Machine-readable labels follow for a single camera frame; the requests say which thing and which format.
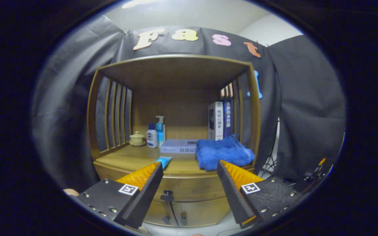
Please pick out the blue white cosmetic tube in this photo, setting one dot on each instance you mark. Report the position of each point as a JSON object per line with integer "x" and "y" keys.
{"x": 165, "y": 161}

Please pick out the beige lidded teacup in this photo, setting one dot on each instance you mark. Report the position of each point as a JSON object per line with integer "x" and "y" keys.
{"x": 137, "y": 139}

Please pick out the blue pump bottle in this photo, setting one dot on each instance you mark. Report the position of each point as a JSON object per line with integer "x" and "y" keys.
{"x": 159, "y": 131}

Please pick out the blue folded towel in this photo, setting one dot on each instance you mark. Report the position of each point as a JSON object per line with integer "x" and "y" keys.
{"x": 221, "y": 152}

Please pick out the white grey standing book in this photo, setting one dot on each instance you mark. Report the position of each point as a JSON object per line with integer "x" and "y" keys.
{"x": 216, "y": 121}

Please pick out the person's knee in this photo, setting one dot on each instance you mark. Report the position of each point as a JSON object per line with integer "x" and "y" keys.
{"x": 71, "y": 192}

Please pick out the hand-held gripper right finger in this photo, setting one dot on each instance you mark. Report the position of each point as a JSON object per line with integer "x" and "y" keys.
{"x": 233, "y": 196}

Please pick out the pale lying book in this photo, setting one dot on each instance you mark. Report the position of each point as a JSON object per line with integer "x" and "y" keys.
{"x": 176, "y": 146}

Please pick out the wooden cabinet door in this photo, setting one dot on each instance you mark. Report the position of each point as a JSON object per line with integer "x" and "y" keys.
{"x": 159, "y": 211}
{"x": 202, "y": 211}

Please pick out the dark blue standing book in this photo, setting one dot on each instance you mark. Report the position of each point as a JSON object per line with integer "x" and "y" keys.
{"x": 227, "y": 118}

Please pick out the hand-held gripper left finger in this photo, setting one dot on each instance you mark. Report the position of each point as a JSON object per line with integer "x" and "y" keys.
{"x": 148, "y": 196}

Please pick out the wooden countertop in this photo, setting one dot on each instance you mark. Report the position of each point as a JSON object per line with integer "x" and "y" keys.
{"x": 123, "y": 157}

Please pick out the white lotion bottle blue cap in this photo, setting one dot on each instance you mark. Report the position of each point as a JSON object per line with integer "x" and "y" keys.
{"x": 152, "y": 137}

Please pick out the wooden cabinet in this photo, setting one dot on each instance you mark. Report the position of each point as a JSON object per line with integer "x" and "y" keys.
{"x": 176, "y": 108}

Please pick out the orange black tool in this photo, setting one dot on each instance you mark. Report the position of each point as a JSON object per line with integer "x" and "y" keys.
{"x": 318, "y": 167}

